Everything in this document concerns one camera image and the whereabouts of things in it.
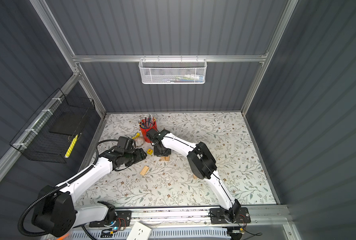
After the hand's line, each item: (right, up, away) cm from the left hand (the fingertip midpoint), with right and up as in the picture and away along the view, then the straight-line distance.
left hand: (142, 156), depth 86 cm
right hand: (+10, -1, +9) cm, 13 cm away
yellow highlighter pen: (-9, +11, +19) cm, 24 cm away
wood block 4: (+30, -12, +1) cm, 33 cm away
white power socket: (+4, -31, -19) cm, 36 cm away
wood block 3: (0, -9, +3) cm, 10 cm away
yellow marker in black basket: (-29, +9, -16) cm, 34 cm away
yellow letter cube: (+2, +1, +10) cm, 11 cm away
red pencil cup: (-2, +14, +14) cm, 20 cm away
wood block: (+13, -3, +8) cm, 16 cm away
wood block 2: (+11, -3, +7) cm, 13 cm away
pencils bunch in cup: (0, +20, +11) cm, 23 cm away
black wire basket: (-41, +14, -14) cm, 46 cm away
